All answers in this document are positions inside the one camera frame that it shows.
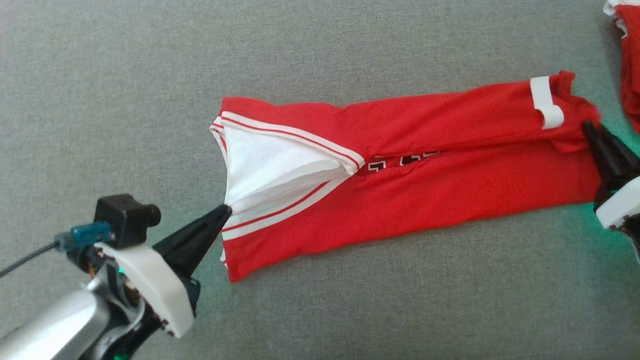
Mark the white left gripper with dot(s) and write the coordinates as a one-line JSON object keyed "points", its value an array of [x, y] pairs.
{"points": [[155, 285]]}

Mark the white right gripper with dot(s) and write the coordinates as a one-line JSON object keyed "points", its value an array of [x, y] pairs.
{"points": [[622, 205]]}

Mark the red shorts with white band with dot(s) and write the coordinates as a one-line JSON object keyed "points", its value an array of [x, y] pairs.
{"points": [[631, 65]]}

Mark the red white striped jersey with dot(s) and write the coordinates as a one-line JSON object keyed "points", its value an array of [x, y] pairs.
{"points": [[425, 175]]}

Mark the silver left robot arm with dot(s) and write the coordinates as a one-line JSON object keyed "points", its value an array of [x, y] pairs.
{"points": [[55, 325]]}

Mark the grey fabric sofa seat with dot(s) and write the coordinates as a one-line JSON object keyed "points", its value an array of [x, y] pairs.
{"points": [[350, 310]]}

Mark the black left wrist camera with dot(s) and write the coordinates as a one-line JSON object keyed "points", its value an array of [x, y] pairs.
{"points": [[125, 220]]}

